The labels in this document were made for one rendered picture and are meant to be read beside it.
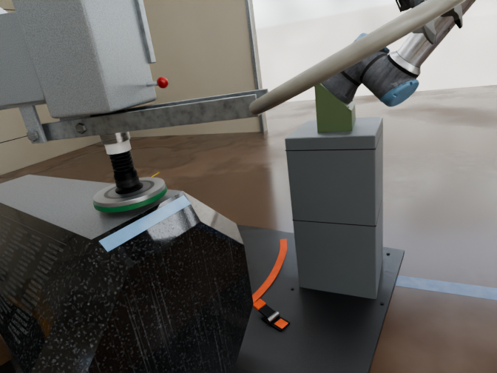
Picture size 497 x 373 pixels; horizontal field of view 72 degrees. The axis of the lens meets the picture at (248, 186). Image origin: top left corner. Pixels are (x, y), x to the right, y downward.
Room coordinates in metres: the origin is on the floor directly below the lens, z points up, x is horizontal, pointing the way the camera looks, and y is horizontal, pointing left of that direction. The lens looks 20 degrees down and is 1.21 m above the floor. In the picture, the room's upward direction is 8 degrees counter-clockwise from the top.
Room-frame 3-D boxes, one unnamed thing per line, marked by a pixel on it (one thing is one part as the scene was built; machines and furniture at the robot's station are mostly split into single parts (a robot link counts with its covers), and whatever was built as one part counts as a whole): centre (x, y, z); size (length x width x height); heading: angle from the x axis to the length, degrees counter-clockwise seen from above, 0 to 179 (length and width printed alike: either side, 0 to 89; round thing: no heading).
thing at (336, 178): (1.65, -0.46, 0.43); 0.50 x 0.50 x 0.85; 63
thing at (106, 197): (1.00, 0.36, 0.89); 0.21 x 0.21 x 0.01
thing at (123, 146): (1.00, 0.36, 1.03); 0.07 x 0.07 x 0.04
